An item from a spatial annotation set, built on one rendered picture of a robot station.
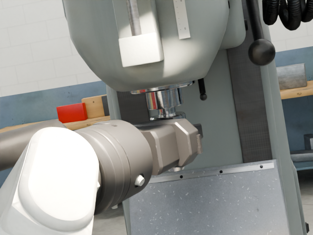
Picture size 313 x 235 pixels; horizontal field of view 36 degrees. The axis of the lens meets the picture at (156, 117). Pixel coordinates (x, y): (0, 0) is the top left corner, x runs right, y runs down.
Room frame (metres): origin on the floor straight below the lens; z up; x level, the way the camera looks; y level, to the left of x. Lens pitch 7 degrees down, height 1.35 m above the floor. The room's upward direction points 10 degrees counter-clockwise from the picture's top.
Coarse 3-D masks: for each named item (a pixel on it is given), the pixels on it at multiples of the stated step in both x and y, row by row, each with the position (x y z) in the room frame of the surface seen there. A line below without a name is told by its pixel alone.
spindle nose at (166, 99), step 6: (168, 90) 0.59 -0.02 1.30; (174, 90) 0.60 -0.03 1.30; (180, 90) 0.61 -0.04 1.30; (150, 96) 0.60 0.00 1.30; (156, 96) 0.60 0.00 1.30; (162, 96) 0.59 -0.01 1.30; (168, 96) 0.59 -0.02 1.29; (174, 96) 0.60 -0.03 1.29; (180, 96) 0.61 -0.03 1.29; (150, 102) 0.60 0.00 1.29; (156, 102) 0.60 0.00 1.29; (162, 102) 0.59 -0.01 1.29; (168, 102) 0.59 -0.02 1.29; (174, 102) 0.60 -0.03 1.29; (180, 102) 0.60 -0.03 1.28; (150, 108) 0.61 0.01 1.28; (156, 108) 0.60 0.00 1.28; (162, 108) 0.60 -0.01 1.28
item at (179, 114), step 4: (176, 112) 0.62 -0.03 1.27; (180, 112) 0.62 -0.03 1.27; (156, 116) 0.62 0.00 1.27; (164, 116) 0.61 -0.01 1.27; (168, 116) 0.60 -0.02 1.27; (172, 116) 0.60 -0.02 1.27; (176, 116) 0.60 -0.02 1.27; (180, 116) 0.60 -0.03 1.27; (184, 116) 0.61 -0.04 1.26; (152, 120) 0.61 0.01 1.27
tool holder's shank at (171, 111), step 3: (168, 108) 0.61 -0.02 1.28; (171, 108) 0.61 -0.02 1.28; (174, 108) 0.61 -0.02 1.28; (159, 111) 0.61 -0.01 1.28; (162, 111) 0.61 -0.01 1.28; (165, 111) 0.61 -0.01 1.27; (168, 111) 0.61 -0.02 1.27; (171, 111) 0.61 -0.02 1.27; (174, 111) 0.61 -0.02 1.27; (159, 114) 0.61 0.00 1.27; (162, 114) 0.61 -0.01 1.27; (165, 114) 0.61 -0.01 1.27; (168, 114) 0.61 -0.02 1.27; (171, 114) 0.61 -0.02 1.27
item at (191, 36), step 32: (64, 0) 0.57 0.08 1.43; (96, 0) 0.54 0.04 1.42; (160, 0) 0.53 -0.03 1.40; (192, 0) 0.52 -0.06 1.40; (224, 0) 0.55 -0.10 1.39; (96, 32) 0.54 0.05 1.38; (160, 32) 0.53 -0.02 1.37; (192, 32) 0.52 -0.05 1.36; (224, 32) 0.57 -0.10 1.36; (96, 64) 0.55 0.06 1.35; (160, 64) 0.53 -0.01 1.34; (192, 64) 0.54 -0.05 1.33
